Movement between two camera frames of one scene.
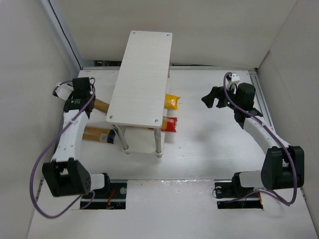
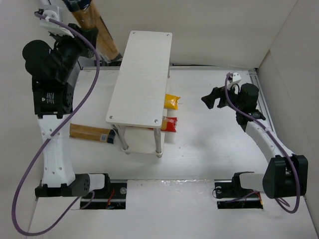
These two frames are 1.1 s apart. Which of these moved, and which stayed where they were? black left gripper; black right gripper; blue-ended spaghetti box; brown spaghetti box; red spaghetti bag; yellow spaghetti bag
Moved: black left gripper; brown spaghetti box
Stayed: black right gripper; red spaghetti bag; blue-ended spaghetti box; yellow spaghetti bag
